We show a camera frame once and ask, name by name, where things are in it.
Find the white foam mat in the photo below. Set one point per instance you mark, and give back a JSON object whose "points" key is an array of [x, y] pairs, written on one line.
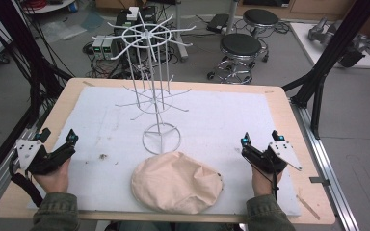
{"points": [[224, 122]]}

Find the beige cloth hat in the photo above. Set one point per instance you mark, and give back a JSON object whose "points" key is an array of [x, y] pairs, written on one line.
{"points": [[173, 183]]}

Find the white floor board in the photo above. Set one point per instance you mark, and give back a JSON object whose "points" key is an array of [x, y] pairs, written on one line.
{"points": [[305, 41]]}

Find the person's left hand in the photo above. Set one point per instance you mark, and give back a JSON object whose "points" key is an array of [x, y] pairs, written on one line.
{"points": [[56, 181]]}

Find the person's right hand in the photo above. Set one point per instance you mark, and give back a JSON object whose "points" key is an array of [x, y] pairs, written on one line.
{"points": [[263, 184]]}

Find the thin wooden stick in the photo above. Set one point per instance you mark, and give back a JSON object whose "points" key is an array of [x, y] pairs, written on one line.
{"points": [[308, 207]]}

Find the grey metal bracket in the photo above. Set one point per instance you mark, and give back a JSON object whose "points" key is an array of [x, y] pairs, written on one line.
{"points": [[319, 181]]}

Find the white power adapter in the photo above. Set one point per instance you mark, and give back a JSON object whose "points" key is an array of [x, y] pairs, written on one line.
{"points": [[132, 13]]}

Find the black computer case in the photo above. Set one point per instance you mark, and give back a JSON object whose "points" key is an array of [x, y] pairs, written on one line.
{"points": [[122, 22]]}

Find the grey machine on board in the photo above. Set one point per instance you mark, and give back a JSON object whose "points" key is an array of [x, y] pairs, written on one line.
{"points": [[350, 51]]}

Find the grey bench power supply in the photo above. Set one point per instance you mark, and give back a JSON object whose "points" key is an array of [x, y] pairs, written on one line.
{"points": [[97, 48], [110, 47]]}

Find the grey metal stand post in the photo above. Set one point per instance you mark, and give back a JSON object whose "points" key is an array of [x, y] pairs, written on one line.
{"points": [[180, 35], [232, 16]]}

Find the round white table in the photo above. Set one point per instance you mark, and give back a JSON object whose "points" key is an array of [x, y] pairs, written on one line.
{"points": [[49, 7]]}

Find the black round stool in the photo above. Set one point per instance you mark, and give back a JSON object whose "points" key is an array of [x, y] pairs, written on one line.
{"points": [[260, 16], [241, 44]]}

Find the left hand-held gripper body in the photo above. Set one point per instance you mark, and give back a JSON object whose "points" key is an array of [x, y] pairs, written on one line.
{"points": [[29, 152]]}

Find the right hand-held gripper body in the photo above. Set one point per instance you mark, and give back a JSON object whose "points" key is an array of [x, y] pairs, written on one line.
{"points": [[284, 152]]}

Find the black flat box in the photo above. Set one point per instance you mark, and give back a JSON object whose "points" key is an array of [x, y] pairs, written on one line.
{"points": [[217, 22]]}

